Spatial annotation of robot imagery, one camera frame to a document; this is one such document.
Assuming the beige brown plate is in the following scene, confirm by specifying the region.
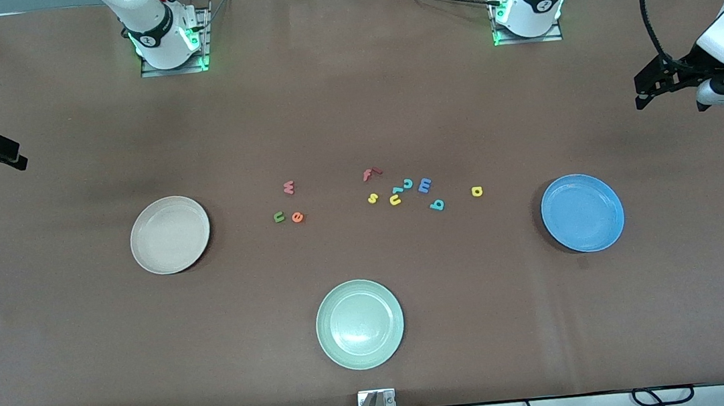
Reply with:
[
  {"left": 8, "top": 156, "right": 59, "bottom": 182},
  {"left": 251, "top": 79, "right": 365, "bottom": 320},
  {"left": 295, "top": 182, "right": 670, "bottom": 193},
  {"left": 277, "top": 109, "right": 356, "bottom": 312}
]
[{"left": 126, "top": 193, "right": 215, "bottom": 279}]

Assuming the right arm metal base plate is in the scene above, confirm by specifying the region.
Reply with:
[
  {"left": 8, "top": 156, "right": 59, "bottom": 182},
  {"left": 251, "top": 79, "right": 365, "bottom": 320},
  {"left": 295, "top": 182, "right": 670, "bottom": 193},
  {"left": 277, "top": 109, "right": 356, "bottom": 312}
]
[{"left": 135, "top": 7, "right": 215, "bottom": 79}]

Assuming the pale green plate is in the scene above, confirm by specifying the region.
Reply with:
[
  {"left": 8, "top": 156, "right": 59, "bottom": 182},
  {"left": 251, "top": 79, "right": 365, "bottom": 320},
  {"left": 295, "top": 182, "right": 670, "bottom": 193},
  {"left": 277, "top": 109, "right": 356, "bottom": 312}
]
[{"left": 311, "top": 275, "right": 410, "bottom": 375}]

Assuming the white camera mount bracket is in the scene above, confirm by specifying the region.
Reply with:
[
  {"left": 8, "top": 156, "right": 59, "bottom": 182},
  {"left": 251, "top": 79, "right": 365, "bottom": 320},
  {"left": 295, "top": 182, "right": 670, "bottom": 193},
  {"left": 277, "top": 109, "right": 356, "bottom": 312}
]
[{"left": 357, "top": 388, "right": 397, "bottom": 406}]

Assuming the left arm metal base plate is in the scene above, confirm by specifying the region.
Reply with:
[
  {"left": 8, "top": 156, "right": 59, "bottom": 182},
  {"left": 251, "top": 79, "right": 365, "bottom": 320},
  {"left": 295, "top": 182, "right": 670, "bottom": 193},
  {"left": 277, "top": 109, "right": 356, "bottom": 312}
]
[{"left": 488, "top": 0, "right": 565, "bottom": 49}]

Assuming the blue plate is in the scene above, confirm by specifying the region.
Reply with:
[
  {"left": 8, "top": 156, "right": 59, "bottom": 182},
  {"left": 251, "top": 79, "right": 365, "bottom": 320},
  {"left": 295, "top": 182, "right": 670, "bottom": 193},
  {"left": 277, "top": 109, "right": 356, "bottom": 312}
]
[{"left": 537, "top": 169, "right": 628, "bottom": 258}]

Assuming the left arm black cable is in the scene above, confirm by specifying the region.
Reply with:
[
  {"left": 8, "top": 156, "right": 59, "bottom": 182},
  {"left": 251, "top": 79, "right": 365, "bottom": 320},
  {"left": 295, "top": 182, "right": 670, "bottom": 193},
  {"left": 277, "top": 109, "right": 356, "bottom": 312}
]
[{"left": 639, "top": 0, "right": 693, "bottom": 77}]

